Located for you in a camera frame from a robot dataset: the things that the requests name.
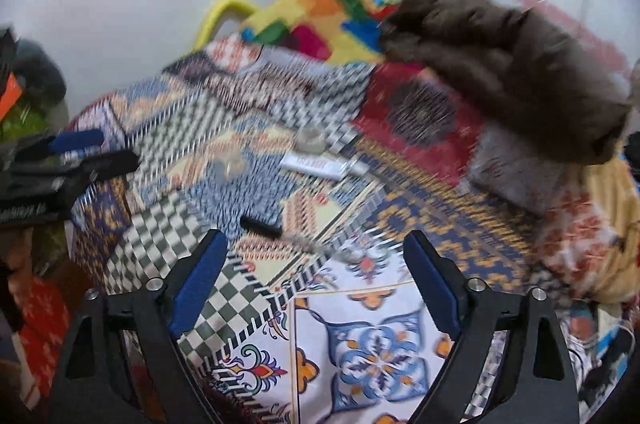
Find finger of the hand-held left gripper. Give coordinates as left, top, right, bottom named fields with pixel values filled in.
left=10, top=151, right=141, bottom=192
left=15, top=129, right=106, bottom=157

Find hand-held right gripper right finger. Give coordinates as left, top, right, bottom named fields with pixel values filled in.
left=402, top=230, right=581, bottom=424

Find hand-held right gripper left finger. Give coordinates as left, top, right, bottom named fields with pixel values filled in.
left=50, top=229, right=229, bottom=424

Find black pen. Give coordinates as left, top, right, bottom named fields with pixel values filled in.
left=240, top=216, right=283, bottom=237

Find white tube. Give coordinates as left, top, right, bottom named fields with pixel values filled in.
left=279, top=152, right=371, bottom=181

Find person's left hand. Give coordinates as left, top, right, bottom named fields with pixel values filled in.
left=0, top=230, right=56, bottom=299

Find grey cloth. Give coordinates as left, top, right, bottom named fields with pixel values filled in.
left=15, top=41, right=68, bottom=104

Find orange box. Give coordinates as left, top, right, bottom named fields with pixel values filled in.
left=0, top=71, right=23, bottom=119

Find patchwork bedspread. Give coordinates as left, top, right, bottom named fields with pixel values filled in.
left=67, top=31, right=591, bottom=424

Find yellow fleece blanket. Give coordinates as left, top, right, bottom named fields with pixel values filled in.
left=545, top=154, right=640, bottom=305

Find brown puffer jacket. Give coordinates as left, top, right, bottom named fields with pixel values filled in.
left=377, top=0, right=633, bottom=165

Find colourful block blanket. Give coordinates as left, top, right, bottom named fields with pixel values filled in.
left=237, top=0, right=401, bottom=64

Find yellow tube frame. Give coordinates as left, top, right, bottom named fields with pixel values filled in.
left=192, top=0, right=261, bottom=52

